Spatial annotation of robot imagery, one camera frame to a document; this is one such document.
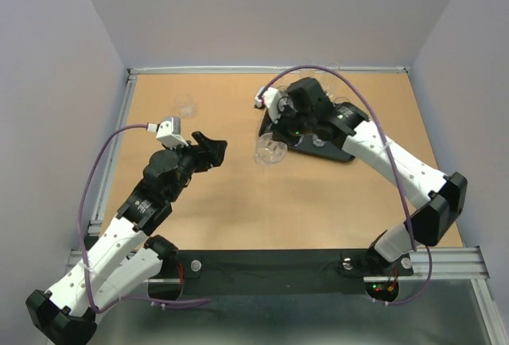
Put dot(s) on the black plastic tray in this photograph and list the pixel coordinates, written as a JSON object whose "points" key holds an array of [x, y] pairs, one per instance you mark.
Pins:
{"points": [[326, 150]]}

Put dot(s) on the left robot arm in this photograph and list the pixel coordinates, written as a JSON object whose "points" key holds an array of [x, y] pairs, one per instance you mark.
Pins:
{"points": [[128, 252]]}

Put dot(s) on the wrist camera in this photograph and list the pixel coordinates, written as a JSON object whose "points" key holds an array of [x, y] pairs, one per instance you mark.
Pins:
{"points": [[269, 100], [169, 133]]}

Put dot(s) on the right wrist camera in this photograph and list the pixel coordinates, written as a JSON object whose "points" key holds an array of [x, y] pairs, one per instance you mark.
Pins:
{"points": [[269, 100]]}

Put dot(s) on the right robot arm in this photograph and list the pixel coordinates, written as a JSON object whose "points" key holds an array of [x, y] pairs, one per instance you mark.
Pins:
{"points": [[438, 199]]}

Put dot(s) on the small shot glass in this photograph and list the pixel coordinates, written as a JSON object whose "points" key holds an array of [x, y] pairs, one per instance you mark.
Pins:
{"points": [[319, 141], [185, 106]]}

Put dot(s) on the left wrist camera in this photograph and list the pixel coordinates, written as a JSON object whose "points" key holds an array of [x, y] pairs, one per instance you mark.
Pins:
{"points": [[169, 133]]}

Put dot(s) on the wide clear cup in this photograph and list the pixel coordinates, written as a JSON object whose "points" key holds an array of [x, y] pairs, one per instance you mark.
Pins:
{"points": [[268, 151]]}

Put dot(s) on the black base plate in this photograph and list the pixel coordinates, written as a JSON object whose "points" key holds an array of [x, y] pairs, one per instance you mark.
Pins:
{"points": [[213, 273]]}

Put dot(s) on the tall champagne flute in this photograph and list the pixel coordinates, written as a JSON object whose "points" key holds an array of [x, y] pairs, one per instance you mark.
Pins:
{"points": [[330, 83]]}

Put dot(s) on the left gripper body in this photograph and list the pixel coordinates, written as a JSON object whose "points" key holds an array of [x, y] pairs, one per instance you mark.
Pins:
{"points": [[191, 161]]}

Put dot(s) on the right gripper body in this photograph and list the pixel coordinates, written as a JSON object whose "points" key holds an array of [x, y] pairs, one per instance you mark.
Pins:
{"points": [[293, 125]]}

